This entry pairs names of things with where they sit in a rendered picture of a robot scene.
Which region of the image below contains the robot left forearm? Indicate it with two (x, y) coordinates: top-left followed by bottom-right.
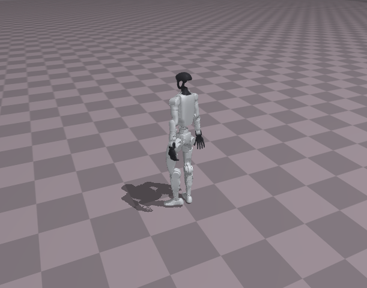
(168, 120), (177, 147)

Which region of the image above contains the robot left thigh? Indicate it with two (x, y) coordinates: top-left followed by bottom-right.
(166, 138), (182, 176)

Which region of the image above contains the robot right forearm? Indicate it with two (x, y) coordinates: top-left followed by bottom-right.
(193, 116), (201, 135)

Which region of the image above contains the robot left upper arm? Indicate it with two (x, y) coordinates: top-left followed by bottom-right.
(169, 96), (180, 126)

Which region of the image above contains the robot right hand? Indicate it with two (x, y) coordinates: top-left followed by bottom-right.
(194, 130), (205, 149)

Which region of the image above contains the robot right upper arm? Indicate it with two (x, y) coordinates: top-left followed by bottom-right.
(193, 93), (199, 119)

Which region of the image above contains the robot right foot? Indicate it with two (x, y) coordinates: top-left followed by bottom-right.
(182, 192), (192, 203)

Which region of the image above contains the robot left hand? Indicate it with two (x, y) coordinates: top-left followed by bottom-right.
(168, 142), (178, 161)

